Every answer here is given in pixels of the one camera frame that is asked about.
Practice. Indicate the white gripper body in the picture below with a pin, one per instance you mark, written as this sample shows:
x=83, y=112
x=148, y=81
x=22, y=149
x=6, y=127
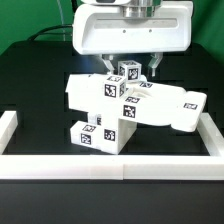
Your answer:
x=109, y=28

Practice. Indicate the white U-shaped fence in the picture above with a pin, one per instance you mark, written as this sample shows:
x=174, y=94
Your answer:
x=115, y=167

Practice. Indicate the white chair back frame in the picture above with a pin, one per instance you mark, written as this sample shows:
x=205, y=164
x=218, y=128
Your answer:
x=143, y=102

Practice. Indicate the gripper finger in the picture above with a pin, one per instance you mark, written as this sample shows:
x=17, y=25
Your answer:
x=107, y=60
x=156, y=58

